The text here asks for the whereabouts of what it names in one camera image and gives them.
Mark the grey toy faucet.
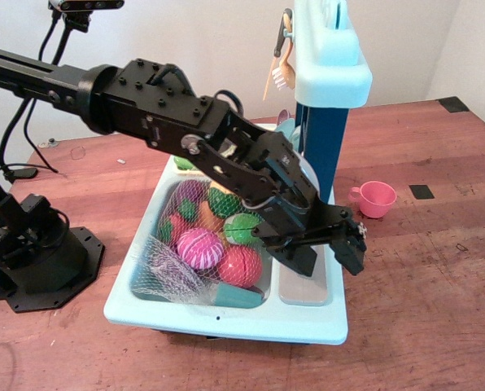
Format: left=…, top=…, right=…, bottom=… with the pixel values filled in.
left=278, top=245, right=330, bottom=306

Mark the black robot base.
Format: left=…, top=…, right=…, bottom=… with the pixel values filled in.
left=0, top=186, right=105, bottom=313

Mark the teal toy cup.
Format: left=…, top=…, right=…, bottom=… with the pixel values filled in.
left=213, top=283, right=262, bottom=309

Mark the blue toy shelf tower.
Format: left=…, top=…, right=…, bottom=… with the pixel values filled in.
left=293, top=1, right=373, bottom=203

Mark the orange toy brush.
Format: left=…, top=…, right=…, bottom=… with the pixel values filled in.
left=262, top=8, right=296, bottom=101

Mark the green toy pot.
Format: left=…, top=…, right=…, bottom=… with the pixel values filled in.
left=173, top=156, right=196, bottom=171

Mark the overhead camera bar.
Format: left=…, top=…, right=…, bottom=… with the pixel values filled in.
left=48, top=0, right=125, bottom=33

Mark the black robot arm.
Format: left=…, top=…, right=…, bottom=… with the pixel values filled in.
left=0, top=50, right=366, bottom=276

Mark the black tape square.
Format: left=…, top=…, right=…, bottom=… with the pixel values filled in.
left=409, top=184, right=435, bottom=200

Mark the black tape corner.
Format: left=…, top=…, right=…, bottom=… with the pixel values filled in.
left=438, top=96, right=470, bottom=113

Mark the black cable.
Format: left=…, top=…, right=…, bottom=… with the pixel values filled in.
left=0, top=11, right=71, bottom=180

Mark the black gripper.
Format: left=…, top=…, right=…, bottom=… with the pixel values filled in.
left=248, top=193, right=367, bottom=277

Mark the light blue toy sink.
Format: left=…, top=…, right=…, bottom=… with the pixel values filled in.
left=103, top=160, right=348, bottom=345

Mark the teal toy plate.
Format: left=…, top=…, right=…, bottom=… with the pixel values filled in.
left=275, top=118, right=301, bottom=151

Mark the pink toy cup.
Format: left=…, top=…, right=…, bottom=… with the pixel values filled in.
left=347, top=181, right=397, bottom=219

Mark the pink toy plate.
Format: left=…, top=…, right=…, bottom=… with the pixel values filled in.
left=276, top=109, right=291, bottom=125

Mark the mesh bag of toy food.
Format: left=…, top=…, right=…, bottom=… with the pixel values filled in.
left=131, top=178, right=264, bottom=305

